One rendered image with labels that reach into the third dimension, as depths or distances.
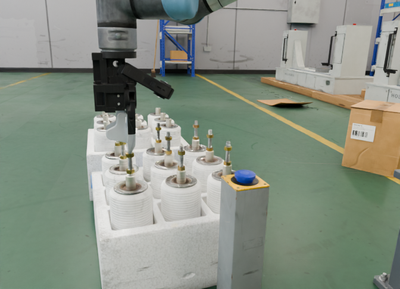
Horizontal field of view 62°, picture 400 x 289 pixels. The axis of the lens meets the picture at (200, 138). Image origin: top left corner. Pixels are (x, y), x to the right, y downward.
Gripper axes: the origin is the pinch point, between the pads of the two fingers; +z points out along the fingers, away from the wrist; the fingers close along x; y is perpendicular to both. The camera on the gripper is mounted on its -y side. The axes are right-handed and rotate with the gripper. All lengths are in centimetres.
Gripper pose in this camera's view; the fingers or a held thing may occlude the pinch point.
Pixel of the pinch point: (133, 146)
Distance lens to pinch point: 73.2
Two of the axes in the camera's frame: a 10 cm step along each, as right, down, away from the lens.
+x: 2.5, 2.7, -9.3
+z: -0.2, 9.6, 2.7
